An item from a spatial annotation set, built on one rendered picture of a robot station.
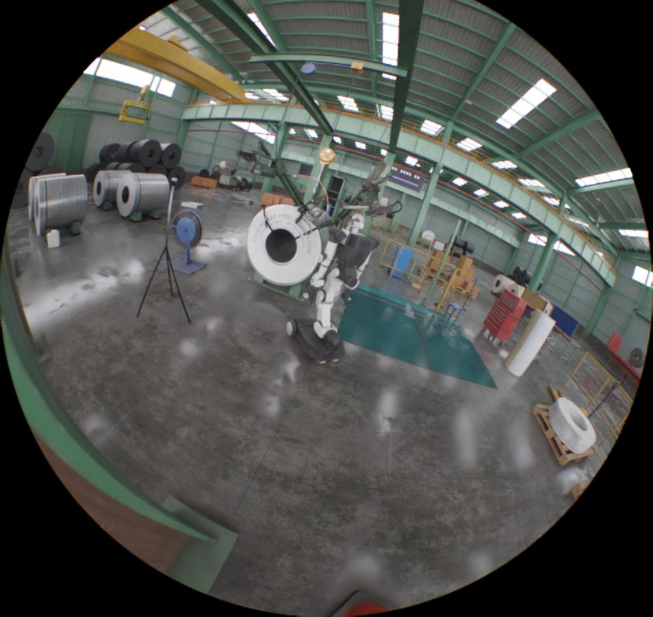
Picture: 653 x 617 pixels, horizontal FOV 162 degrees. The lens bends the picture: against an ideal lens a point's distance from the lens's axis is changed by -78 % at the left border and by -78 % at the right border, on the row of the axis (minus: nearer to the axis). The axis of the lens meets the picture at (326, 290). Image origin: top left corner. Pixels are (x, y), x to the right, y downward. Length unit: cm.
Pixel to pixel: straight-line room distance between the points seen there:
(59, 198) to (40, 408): 593
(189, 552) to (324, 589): 75
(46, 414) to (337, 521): 167
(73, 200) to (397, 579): 707
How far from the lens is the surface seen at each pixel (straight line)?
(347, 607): 173
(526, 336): 505
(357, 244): 205
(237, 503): 165
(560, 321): 980
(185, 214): 391
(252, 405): 198
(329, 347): 241
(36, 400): 17
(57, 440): 19
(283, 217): 327
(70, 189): 619
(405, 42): 312
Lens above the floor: 162
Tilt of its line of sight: 22 degrees down
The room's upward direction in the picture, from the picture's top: 18 degrees clockwise
